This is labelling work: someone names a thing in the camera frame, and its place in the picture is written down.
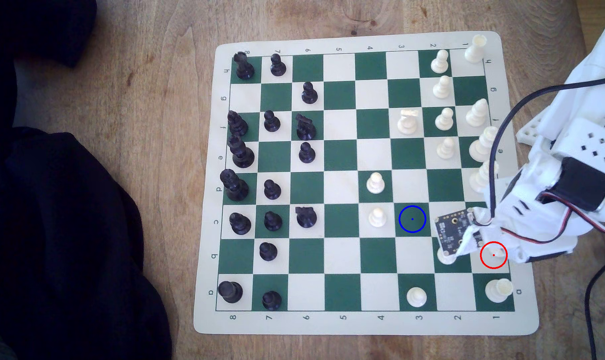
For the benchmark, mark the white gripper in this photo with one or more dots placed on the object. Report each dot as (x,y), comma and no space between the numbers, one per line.
(529,250)

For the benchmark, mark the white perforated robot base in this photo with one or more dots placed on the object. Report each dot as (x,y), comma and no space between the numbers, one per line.
(530,132)

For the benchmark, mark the white rook chess piece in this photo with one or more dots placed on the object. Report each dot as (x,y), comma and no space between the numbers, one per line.
(475,50)
(497,291)

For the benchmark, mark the white pawn chess piece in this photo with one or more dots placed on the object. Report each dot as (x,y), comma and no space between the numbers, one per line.
(377,218)
(376,184)
(439,64)
(416,297)
(446,149)
(444,121)
(445,259)
(442,89)

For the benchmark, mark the white queen chess piece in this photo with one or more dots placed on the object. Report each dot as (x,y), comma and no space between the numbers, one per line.
(479,181)

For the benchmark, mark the white king chess piece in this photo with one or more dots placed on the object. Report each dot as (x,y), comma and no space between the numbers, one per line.
(481,147)

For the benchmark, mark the white bishop chess piece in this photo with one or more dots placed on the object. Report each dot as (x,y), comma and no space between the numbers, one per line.
(477,116)

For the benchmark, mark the green white chess mat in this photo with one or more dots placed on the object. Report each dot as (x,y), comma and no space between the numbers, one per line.
(340,155)

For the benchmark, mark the black knight chess piece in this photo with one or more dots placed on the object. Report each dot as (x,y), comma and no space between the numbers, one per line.
(306,131)
(307,218)

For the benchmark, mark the black pawn chess piece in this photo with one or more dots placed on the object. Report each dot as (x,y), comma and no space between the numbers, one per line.
(268,252)
(307,154)
(273,222)
(309,95)
(278,67)
(272,123)
(272,191)
(272,301)

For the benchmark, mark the black bishop chess piece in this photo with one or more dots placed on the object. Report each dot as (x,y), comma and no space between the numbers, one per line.
(238,126)
(240,224)

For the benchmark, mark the black queen chess piece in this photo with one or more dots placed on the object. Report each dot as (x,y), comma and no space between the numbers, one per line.
(236,188)

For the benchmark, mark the black king chess piece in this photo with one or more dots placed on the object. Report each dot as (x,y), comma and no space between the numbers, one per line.
(242,156)

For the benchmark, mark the black rook chess piece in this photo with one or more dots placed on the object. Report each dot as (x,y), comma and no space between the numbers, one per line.
(244,70)
(230,292)

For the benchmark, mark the black cloth garment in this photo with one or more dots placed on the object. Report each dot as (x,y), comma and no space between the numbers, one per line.
(57,225)

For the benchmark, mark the small black camera circuit board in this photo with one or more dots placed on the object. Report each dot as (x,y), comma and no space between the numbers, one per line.
(452,230)

